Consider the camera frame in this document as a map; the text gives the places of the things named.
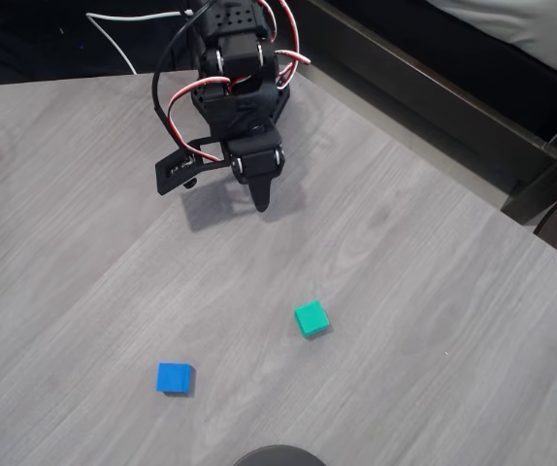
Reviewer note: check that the dark round object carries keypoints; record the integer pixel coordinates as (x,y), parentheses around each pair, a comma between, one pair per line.
(278,457)

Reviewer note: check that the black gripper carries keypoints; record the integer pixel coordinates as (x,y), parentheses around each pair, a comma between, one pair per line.
(257,161)

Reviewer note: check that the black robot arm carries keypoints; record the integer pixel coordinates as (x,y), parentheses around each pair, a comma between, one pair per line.
(239,111)

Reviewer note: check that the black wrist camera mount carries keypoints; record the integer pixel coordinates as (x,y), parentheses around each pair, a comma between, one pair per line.
(176,170)

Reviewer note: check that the dark wooden bed frame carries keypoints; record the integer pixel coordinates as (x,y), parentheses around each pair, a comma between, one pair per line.
(434,92)

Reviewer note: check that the green cube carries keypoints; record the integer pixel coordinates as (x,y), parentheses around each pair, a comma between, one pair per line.
(311,319)

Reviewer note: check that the white mattress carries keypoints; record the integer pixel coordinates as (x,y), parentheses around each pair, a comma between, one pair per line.
(526,29)

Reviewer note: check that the blue cube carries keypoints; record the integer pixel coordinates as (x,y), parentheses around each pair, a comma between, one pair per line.
(174,378)

